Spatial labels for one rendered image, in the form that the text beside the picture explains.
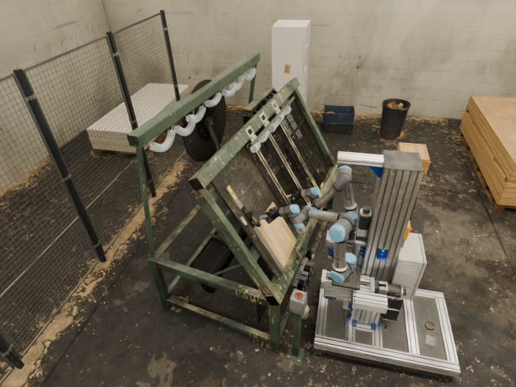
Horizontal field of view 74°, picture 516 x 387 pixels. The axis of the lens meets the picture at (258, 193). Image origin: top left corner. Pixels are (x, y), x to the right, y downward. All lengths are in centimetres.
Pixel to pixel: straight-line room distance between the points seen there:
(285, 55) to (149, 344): 492
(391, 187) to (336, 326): 168
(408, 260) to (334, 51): 559
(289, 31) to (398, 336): 483
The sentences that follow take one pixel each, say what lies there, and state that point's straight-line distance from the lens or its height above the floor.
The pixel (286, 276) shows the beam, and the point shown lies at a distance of 315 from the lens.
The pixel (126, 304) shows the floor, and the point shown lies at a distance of 437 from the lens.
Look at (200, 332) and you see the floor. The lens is 393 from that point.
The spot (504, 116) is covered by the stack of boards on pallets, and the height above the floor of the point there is 78.
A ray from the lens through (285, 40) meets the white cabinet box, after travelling 641.
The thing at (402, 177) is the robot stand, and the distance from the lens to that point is 251.
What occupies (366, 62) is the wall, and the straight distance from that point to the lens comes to 787.
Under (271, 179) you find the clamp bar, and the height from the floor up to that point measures 148.
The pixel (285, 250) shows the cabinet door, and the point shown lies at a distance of 324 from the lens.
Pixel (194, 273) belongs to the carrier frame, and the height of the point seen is 79.
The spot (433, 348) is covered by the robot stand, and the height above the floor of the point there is 21.
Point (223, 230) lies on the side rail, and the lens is 267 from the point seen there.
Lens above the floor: 331
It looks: 37 degrees down
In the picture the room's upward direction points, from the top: 3 degrees counter-clockwise
